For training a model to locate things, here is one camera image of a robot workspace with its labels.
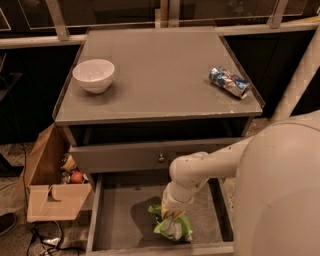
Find grey drawer cabinet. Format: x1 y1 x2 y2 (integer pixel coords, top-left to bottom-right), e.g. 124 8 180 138
52 27 266 183

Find brown cardboard box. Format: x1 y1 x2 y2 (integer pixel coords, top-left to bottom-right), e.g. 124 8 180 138
15 124 92 223

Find red apple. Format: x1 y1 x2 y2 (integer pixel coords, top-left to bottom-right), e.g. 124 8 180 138
71 171 83 184

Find yellow snack bag in box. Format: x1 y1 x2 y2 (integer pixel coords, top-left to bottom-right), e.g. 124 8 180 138
61 154 77 172

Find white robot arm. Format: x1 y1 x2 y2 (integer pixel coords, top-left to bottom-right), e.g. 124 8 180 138
161 33 320 256

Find round metal drawer knob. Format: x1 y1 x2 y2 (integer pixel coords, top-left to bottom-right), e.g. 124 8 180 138
158 154 166 163

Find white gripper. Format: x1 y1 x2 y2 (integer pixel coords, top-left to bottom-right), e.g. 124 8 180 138
161 191 194 219

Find white ceramic bowl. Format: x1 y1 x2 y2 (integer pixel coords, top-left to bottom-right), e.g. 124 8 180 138
72 59 115 94

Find black cables on floor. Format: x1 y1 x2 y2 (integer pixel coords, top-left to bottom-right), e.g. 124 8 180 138
25 221 87 256

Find open grey middle drawer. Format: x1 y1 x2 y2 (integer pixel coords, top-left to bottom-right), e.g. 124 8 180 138
86 169 234 256

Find green rice chip bag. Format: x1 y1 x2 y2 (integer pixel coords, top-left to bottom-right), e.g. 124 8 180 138
148 204 193 242

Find metal railing frame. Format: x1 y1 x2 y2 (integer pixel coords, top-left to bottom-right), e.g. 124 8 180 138
0 0 320 49

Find black shoe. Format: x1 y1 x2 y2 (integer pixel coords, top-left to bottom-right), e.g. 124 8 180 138
0 213 17 236

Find grey top drawer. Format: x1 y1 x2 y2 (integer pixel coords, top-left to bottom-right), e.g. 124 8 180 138
70 137 241 173

